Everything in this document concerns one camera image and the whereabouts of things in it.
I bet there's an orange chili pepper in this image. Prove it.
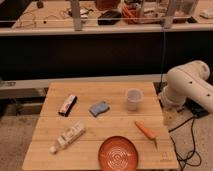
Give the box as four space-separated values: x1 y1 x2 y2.
135 121 157 145

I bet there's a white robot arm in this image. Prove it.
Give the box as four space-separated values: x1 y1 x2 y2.
158 60 213 113

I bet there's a blue sponge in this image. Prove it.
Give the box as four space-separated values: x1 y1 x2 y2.
89 101 110 117

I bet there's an orange ridged plate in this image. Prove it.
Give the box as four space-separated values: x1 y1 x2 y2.
98 136 138 171

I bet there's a black pouch on bench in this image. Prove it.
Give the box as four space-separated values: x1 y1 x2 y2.
97 10 121 25

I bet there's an orange tool on bench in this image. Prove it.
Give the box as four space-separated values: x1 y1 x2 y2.
122 6 137 24

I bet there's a black hanging cable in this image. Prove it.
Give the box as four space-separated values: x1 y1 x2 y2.
157 26 167 93

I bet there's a grey metal post left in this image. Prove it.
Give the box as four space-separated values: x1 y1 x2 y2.
70 0 82 31

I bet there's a grey metal post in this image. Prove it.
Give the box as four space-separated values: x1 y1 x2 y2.
70 0 82 31
163 0 176 29

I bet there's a grey metal post right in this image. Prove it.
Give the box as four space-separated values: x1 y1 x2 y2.
163 0 176 29

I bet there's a black floor cable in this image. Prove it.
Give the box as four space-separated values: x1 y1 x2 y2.
168 114 203 171

